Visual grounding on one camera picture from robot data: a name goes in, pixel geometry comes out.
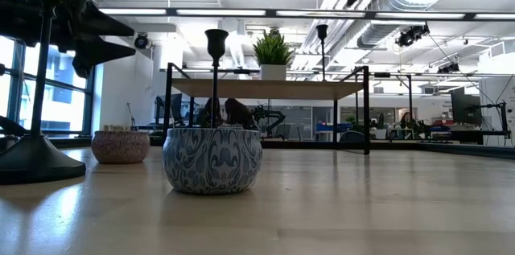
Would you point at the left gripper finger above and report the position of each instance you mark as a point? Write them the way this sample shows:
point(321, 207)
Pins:
point(100, 23)
point(92, 54)

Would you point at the black background robot arm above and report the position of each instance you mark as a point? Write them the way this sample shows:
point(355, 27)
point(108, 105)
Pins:
point(269, 116)

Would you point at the black track spotlights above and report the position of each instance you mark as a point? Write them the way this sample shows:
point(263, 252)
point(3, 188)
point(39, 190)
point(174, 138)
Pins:
point(410, 34)

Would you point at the green plant in white pot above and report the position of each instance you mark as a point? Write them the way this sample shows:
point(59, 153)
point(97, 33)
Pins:
point(273, 52)

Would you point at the long linear ceiling light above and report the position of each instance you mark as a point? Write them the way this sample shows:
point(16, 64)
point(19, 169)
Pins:
point(221, 12)

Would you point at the person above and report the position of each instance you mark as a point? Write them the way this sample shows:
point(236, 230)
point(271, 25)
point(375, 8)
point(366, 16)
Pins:
point(209, 112)
point(406, 120)
point(237, 112)

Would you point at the wooden riser shelf black legs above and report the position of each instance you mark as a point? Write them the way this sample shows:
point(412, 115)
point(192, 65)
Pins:
point(261, 88)

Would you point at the black computer monitor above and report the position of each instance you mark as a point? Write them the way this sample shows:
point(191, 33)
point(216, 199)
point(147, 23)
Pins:
point(466, 106)

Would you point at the silver ventilation duct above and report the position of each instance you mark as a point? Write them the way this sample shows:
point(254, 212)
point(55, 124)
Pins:
point(402, 1)

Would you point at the round black ceiling camera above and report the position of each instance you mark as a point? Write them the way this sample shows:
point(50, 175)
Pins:
point(141, 41)

